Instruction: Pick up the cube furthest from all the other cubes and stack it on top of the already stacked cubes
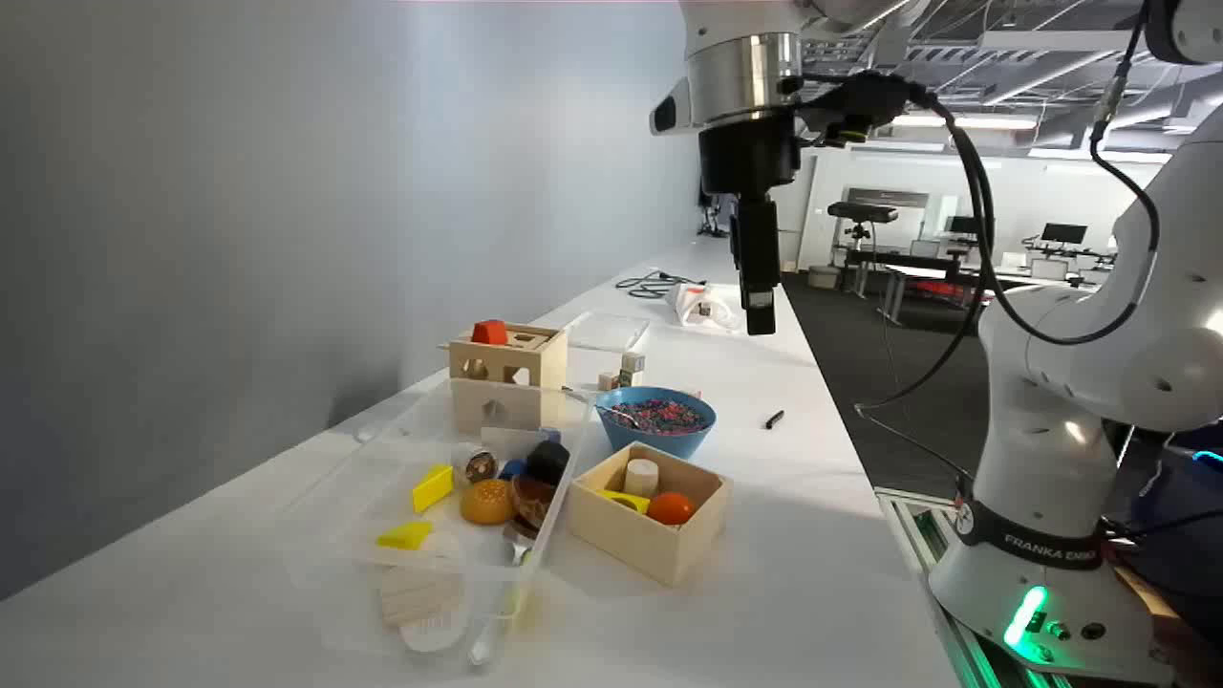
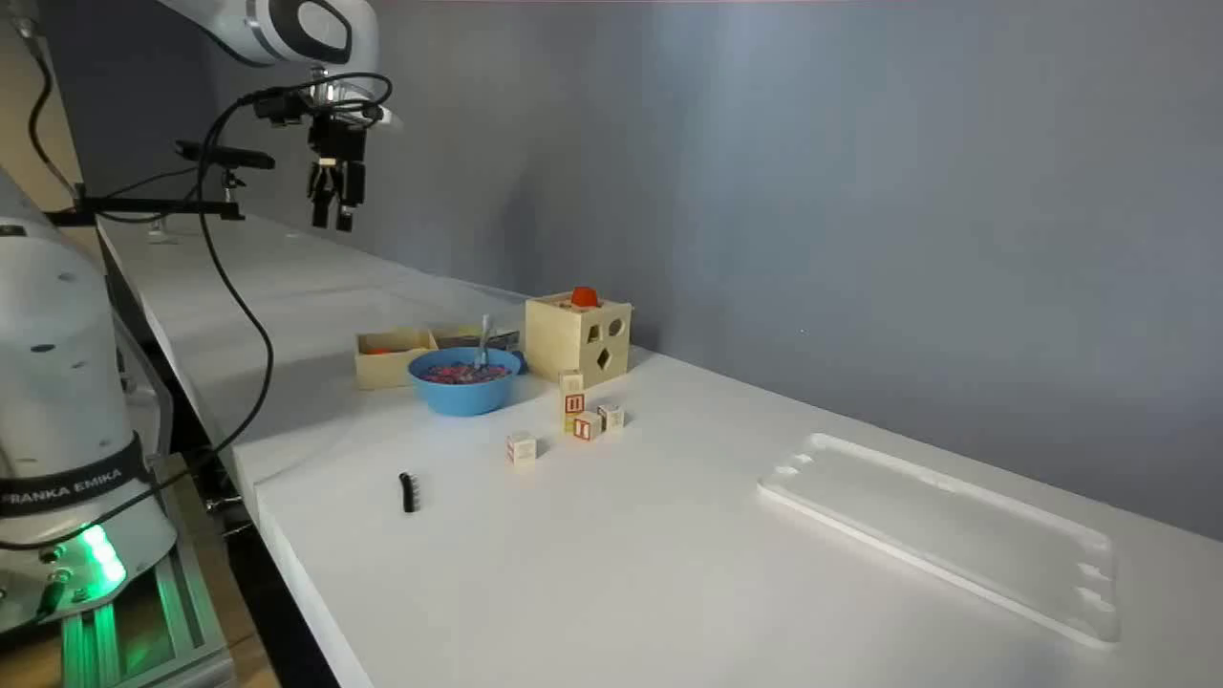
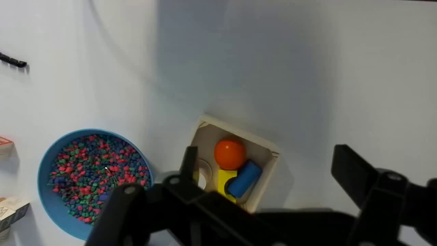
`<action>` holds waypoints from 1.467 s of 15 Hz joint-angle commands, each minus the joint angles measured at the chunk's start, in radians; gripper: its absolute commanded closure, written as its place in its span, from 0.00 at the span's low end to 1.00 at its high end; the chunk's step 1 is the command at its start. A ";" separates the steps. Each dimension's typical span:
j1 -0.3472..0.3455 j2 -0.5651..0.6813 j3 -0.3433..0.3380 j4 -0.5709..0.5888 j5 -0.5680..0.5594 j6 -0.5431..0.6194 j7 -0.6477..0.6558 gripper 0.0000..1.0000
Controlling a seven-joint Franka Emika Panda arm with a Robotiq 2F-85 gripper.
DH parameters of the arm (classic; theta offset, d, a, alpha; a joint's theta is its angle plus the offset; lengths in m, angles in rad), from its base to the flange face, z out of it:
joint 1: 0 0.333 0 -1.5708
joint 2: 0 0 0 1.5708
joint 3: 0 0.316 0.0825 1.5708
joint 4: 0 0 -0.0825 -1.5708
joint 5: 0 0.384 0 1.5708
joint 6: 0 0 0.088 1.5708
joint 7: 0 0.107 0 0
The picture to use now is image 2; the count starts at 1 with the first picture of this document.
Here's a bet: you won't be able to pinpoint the wooden shape sorter box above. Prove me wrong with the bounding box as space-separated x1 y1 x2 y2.
518 288 637 386

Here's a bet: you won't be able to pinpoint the blue plastic bowl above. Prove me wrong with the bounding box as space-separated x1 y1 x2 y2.
405 343 527 422

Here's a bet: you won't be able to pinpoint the metal robot mounting plate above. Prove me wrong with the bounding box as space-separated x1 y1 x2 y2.
0 509 241 688

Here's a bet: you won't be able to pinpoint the clear plastic bin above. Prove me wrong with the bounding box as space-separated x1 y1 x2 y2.
425 316 527 358

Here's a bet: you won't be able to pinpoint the open wooden box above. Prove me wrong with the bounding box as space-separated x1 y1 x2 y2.
351 325 444 395

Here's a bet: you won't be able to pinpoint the metal spoon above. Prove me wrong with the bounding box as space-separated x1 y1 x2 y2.
470 309 502 375

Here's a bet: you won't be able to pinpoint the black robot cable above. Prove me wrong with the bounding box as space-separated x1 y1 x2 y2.
0 68 396 553

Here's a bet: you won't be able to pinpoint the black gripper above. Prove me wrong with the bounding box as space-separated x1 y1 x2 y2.
302 115 376 239

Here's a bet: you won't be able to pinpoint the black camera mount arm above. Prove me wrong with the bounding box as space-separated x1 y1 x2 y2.
50 189 247 231

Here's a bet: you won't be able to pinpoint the black stereo camera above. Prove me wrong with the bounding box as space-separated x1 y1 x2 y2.
174 139 280 171

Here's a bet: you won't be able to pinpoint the thin black wall cable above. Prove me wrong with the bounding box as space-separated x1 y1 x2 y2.
18 16 92 208

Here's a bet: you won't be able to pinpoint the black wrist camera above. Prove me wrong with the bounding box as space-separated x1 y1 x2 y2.
247 82 316 132

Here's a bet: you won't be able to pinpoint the multicoloured candy beads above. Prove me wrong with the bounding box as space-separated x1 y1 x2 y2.
425 358 509 386

